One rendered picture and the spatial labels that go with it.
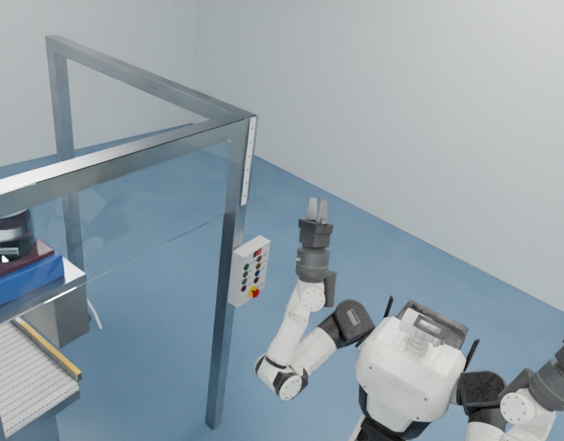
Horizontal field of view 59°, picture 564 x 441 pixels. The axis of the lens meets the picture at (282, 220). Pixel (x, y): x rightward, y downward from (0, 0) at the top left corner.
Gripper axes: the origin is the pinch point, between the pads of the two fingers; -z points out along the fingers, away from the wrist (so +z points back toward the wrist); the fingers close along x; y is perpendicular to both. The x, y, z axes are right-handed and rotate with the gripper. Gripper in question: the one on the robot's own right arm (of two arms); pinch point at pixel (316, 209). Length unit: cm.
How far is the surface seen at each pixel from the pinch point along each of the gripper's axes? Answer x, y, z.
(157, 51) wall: -423, -60, -109
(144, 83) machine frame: -86, 27, -37
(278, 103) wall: -338, -161, -63
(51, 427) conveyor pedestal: -74, 59, 91
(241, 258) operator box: -60, -6, 27
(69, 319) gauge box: -41, 57, 39
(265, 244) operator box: -64, -18, 22
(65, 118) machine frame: -149, 49, -23
